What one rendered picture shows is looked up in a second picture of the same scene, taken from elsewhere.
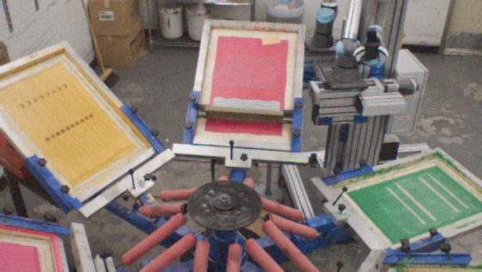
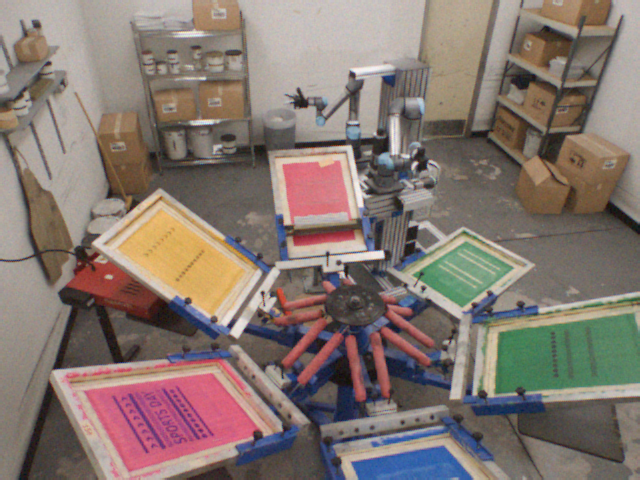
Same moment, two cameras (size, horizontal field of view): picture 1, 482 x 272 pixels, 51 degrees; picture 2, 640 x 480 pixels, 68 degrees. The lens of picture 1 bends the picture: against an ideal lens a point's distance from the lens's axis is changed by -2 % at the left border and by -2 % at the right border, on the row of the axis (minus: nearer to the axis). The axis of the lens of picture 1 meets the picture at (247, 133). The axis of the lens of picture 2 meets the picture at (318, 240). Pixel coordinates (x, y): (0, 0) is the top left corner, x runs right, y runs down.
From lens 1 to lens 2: 84 cm
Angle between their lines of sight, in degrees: 14
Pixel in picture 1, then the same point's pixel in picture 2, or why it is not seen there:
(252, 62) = (316, 182)
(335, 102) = (379, 203)
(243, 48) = (305, 172)
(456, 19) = not seen: hidden behind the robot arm
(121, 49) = (136, 176)
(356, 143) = (389, 232)
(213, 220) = (354, 318)
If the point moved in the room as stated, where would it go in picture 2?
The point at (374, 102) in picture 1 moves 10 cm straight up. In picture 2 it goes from (410, 199) to (412, 187)
